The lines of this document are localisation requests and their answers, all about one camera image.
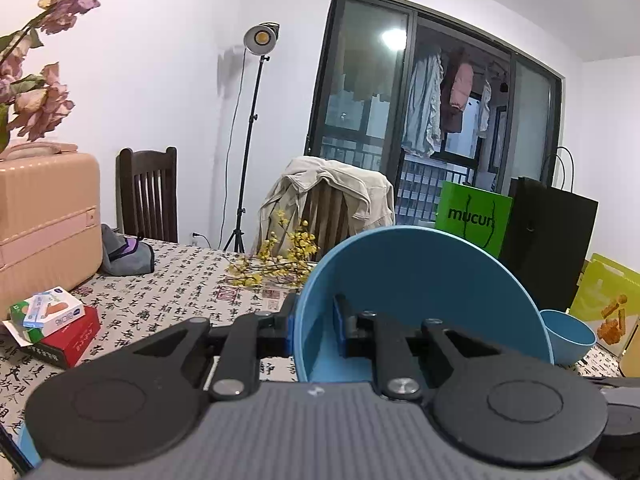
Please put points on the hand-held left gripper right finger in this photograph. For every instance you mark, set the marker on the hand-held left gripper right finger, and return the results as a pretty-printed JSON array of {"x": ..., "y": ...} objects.
[{"x": 340, "y": 320}]

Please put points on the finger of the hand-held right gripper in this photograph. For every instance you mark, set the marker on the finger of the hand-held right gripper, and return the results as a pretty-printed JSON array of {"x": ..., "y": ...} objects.
[{"x": 617, "y": 384}]

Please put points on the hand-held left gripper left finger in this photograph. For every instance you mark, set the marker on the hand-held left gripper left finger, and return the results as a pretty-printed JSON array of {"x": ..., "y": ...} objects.
[{"x": 289, "y": 332}]

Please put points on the blue bowl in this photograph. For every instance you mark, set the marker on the blue bowl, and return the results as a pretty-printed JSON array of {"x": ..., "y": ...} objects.
[
  {"x": 570, "y": 340},
  {"x": 425, "y": 280}
]

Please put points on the yellow flower branch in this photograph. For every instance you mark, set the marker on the yellow flower branch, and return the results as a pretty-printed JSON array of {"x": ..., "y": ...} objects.
[{"x": 295, "y": 245}]

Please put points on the yellow-green snack box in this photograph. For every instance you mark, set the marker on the yellow-green snack box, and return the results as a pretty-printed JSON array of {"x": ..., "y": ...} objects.
[{"x": 595, "y": 290}]

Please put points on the wooden chair with jacket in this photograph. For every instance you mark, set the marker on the wooden chair with jacket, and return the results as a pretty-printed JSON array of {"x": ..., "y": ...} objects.
[{"x": 325, "y": 220}]

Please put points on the calligraphy printed tablecloth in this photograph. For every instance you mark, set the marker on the calligraphy printed tablecloth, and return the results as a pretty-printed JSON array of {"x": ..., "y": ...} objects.
[{"x": 175, "y": 285}]

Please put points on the beige jacket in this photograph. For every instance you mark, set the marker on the beige jacket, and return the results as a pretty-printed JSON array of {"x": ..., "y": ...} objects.
[{"x": 370, "y": 195}]

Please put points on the black paper bag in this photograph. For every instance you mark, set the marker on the black paper bag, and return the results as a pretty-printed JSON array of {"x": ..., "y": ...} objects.
[{"x": 545, "y": 240}]

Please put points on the green paper bag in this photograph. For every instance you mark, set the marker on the green paper bag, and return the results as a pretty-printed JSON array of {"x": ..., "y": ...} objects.
[{"x": 450, "y": 195}]

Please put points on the grey purple cloth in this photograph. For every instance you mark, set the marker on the grey purple cloth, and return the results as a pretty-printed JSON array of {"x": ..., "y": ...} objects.
[{"x": 130, "y": 260}]

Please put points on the red box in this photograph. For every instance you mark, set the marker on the red box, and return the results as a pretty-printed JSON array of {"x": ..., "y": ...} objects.
[{"x": 75, "y": 340}]

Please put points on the dark wooden chair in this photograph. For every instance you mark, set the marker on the dark wooden chair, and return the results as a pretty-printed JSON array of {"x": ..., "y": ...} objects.
[{"x": 147, "y": 157}]

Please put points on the light blue hanging shirt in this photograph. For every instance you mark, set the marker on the light blue hanging shirt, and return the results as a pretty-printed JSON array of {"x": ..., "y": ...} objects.
[{"x": 422, "y": 105}]

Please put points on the white blue box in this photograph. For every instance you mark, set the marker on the white blue box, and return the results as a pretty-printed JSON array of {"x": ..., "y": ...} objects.
[{"x": 55, "y": 310}]

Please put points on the black framed glass door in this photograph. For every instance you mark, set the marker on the black framed glass door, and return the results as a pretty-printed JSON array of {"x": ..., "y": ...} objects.
[{"x": 360, "y": 85}]

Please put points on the white hanging garment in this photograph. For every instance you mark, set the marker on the white hanging garment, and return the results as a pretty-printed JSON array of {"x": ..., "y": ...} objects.
[{"x": 483, "y": 110}]

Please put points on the pink hanging garment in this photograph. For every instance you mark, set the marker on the pink hanging garment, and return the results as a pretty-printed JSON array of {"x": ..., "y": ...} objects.
[{"x": 460, "y": 90}]

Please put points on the green white box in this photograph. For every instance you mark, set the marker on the green white box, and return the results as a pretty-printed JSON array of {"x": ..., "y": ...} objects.
[{"x": 17, "y": 310}]

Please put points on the pink small suitcase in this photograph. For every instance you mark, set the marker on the pink small suitcase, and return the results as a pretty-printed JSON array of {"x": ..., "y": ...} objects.
[{"x": 50, "y": 200}]

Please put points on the studio light on stand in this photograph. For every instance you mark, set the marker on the studio light on stand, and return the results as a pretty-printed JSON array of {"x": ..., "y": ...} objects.
[{"x": 260, "y": 39}]

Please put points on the dried pink rose bouquet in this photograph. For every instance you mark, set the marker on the dried pink rose bouquet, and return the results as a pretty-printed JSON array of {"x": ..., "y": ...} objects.
[{"x": 65, "y": 5}]

